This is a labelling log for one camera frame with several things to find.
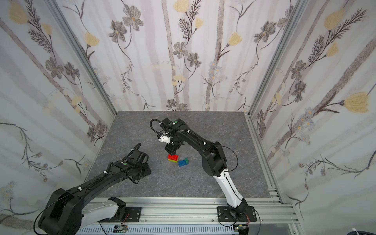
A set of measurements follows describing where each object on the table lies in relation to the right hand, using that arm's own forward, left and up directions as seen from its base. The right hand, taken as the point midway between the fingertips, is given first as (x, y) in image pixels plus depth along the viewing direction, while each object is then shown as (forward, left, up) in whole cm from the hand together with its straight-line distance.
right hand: (177, 144), depth 89 cm
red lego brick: (-6, +2, -6) cm, 9 cm away
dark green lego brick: (-7, -6, -8) cm, 12 cm away
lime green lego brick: (-7, +2, -10) cm, 12 cm away
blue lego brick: (-8, -3, -11) cm, 14 cm away
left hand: (-15, +15, -8) cm, 22 cm away
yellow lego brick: (-7, +4, -10) cm, 12 cm away
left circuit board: (-43, +24, -9) cm, 51 cm away
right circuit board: (-42, -36, -10) cm, 56 cm away
